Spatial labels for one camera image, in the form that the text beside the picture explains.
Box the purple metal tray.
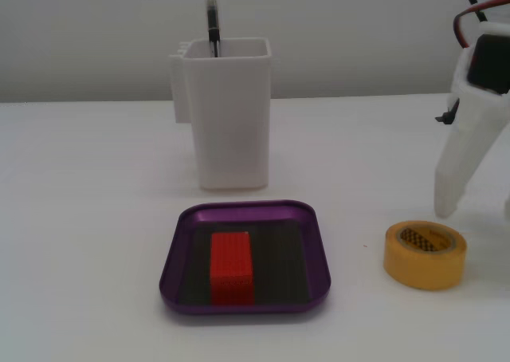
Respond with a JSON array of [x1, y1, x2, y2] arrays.
[[159, 199, 332, 316]]

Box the white gripper with motor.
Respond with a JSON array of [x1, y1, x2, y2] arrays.
[[433, 20, 510, 220]]

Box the red rectangular block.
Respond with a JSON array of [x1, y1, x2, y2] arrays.
[[209, 231, 256, 306]]

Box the yellow tape roll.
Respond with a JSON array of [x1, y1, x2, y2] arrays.
[[383, 219, 468, 292]]

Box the white plastic pen holder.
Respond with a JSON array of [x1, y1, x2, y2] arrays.
[[169, 37, 273, 191]]

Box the black and silver pen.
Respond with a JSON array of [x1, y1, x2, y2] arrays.
[[204, 0, 222, 58]]

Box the red and black servo cable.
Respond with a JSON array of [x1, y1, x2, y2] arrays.
[[453, 0, 510, 51]]

